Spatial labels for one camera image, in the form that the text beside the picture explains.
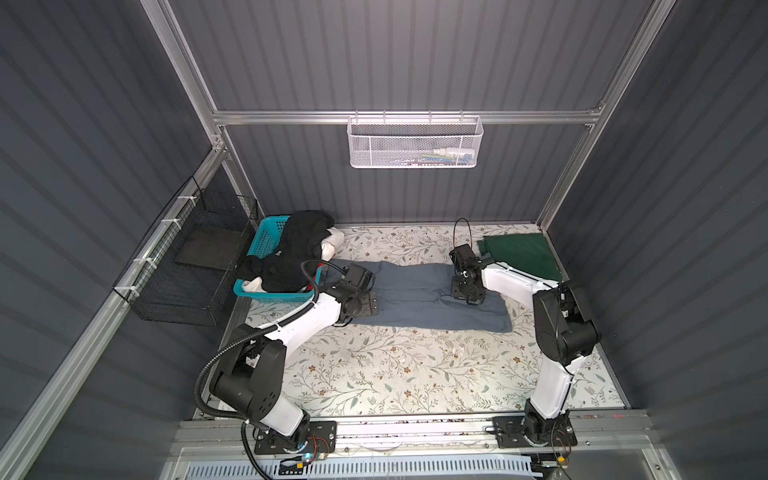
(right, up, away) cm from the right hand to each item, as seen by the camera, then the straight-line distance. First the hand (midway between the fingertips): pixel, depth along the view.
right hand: (464, 294), depth 97 cm
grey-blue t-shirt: (-14, -1, +3) cm, 15 cm away
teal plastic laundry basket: (-75, +18, +22) cm, 80 cm away
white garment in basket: (-44, +15, -2) cm, 47 cm away
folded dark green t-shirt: (+28, +14, +13) cm, 33 cm away
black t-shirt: (-61, +8, -1) cm, 61 cm away
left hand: (-34, -3, -7) cm, 35 cm away
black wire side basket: (-74, +10, -25) cm, 79 cm away
